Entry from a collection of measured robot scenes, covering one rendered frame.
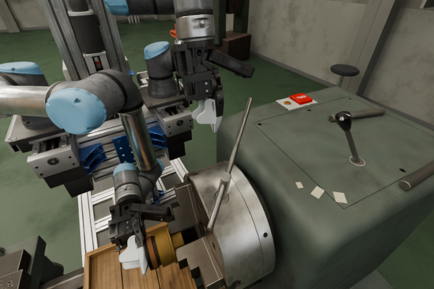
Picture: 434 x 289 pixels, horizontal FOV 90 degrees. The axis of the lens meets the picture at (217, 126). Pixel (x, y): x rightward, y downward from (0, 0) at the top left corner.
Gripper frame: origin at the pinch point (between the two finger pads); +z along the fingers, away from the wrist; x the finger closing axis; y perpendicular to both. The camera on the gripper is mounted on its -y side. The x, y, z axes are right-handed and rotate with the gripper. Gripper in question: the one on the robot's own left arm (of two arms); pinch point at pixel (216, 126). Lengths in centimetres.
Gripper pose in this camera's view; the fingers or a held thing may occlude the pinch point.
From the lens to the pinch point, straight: 53.0
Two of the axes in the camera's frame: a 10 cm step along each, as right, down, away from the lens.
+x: 4.1, 3.1, -8.6
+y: -9.1, 2.4, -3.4
